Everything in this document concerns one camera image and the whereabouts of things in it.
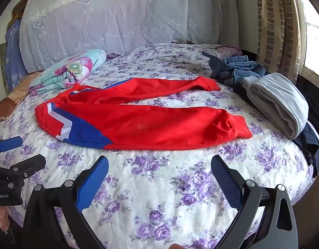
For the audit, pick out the window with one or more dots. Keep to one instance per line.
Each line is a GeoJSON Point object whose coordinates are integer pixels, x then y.
{"type": "Point", "coordinates": [315, 44]}

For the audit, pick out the brown pillow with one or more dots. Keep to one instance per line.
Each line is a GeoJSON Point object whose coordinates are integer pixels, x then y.
{"type": "Point", "coordinates": [9, 101]}

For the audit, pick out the black garment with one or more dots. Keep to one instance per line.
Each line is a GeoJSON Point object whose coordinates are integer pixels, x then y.
{"type": "Point", "coordinates": [309, 140]}

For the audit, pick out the person's left forearm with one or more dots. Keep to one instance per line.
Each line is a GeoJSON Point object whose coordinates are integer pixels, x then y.
{"type": "Point", "coordinates": [2, 220]}

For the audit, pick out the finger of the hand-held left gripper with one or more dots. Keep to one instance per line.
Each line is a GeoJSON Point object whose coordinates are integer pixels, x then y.
{"type": "Point", "coordinates": [9, 144]}
{"type": "Point", "coordinates": [28, 164]}

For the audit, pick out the beige checked curtain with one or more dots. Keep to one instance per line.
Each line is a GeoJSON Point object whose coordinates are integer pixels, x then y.
{"type": "Point", "coordinates": [273, 31]}

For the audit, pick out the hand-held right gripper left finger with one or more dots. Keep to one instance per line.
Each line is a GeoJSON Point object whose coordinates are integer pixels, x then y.
{"type": "Point", "coordinates": [93, 184]}

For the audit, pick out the red pants with blue stripes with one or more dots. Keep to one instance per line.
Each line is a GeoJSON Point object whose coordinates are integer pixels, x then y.
{"type": "Point", "coordinates": [149, 124]}

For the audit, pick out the folded teal floral blanket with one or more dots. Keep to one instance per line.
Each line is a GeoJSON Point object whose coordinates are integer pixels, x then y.
{"type": "Point", "coordinates": [71, 70]}

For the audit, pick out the dark navy garment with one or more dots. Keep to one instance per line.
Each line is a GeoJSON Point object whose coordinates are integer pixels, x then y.
{"type": "Point", "coordinates": [216, 64]}

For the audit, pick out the folded grey garment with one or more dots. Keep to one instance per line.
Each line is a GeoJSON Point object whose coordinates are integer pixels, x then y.
{"type": "Point", "coordinates": [278, 101]}

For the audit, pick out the blue patterned cloth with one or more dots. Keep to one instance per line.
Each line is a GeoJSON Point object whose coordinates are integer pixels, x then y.
{"type": "Point", "coordinates": [14, 57]}

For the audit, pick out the blue jeans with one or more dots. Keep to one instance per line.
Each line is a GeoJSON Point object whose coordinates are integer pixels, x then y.
{"type": "Point", "coordinates": [242, 71]}

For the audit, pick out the purple pillow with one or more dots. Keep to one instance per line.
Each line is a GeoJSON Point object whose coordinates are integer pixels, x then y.
{"type": "Point", "coordinates": [226, 49]}
{"type": "Point", "coordinates": [113, 55]}

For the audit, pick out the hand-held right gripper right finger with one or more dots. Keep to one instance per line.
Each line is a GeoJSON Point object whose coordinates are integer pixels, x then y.
{"type": "Point", "coordinates": [225, 179]}

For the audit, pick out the purple floral bed sheet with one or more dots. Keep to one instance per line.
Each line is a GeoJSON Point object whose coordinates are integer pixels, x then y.
{"type": "Point", "coordinates": [175, 186]}

